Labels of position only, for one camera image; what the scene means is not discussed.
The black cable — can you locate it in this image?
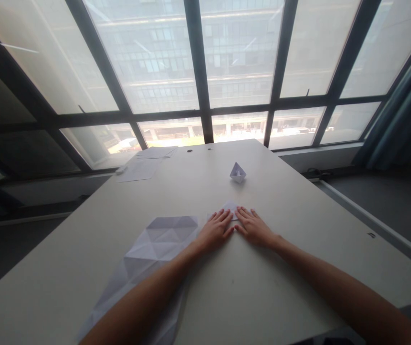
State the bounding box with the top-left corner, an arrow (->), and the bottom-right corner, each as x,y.
305,167 -> 332,180

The large creased white paper sheet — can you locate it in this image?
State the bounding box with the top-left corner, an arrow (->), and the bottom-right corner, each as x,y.
77,215 -> 200,345

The person's left hand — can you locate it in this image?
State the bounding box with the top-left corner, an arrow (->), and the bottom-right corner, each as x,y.
197,208 -> 235,251

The teal curtain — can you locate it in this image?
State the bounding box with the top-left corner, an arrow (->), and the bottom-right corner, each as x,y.
352,25 -> 411,173

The stack of white paper sheets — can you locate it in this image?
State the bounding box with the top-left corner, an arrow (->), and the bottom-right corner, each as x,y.
136,146 -> 179,160

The small white paper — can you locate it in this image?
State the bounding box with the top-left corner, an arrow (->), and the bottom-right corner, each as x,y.
207,201 -> 244,222

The person's right hand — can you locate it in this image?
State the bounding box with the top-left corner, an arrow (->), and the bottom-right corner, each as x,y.
234,206 -> 280,249

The large dark-framed window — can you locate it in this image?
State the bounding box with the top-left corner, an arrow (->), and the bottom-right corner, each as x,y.
0,0 -> 411,173

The white origami paper boat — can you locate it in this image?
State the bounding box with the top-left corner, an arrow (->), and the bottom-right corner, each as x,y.
229,161 -> 247,184

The flat printed paper sheet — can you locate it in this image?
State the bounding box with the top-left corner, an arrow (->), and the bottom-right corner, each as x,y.
117,158 -> 163,183

